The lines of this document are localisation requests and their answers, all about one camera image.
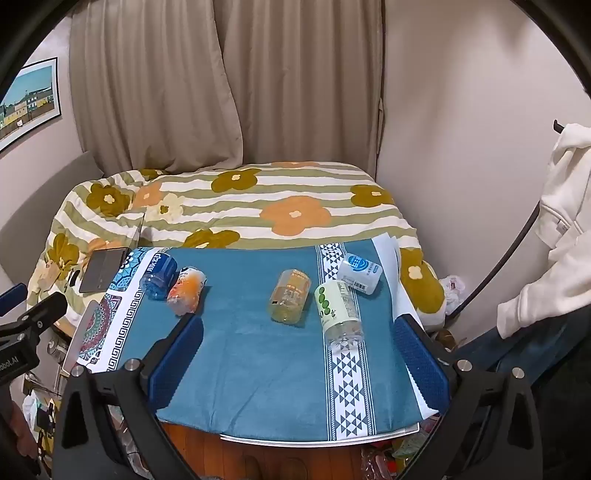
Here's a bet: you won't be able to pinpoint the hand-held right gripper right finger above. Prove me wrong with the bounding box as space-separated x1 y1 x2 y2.
392 313 544 480

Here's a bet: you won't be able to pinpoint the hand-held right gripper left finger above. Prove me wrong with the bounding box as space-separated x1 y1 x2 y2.
53 313 205 480

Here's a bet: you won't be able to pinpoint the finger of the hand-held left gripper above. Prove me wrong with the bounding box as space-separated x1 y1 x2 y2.
0 283 27 317
0 292 68 340

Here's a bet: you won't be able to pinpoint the green label clear cup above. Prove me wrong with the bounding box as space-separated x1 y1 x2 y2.
314 280 364 349

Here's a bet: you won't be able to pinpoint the grey tablet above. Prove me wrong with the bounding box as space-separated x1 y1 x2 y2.
78 247 132 294

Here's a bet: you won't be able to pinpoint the orange plastic bottle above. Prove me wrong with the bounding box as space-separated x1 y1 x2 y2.
166 266 207 316

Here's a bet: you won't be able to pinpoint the blue patterned cloth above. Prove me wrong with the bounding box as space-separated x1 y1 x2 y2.
76 235 439 441

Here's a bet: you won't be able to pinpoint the white plastic bag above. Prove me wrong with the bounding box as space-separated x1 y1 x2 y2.
438 275 469 306

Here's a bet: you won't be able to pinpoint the pile of colourful packets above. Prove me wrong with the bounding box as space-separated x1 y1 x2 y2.
365 431 428 480

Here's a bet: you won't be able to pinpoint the blue plastic bottle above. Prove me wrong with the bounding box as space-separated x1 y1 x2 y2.
139 251 178 301

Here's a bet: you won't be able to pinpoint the blue jeans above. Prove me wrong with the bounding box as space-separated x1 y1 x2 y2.
455 300 591 398

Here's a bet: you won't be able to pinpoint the white paper sheet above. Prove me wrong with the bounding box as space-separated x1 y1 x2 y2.
372 233 441 416

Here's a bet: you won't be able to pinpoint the black curved pole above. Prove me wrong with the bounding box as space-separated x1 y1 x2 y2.
455 203 542 317

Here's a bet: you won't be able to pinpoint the yellow tea bottle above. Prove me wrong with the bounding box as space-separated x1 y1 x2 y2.
268 269 311 325

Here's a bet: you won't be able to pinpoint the white hoodie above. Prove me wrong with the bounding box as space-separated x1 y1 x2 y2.
496 122 591 340

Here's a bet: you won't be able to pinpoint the floral striped blanket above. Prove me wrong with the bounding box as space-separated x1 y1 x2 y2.
28 161 446 333

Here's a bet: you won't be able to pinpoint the beige curtain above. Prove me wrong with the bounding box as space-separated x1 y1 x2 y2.
69 0 386 174

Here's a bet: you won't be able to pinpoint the wall poster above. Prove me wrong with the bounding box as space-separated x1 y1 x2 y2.
0 56 62 153

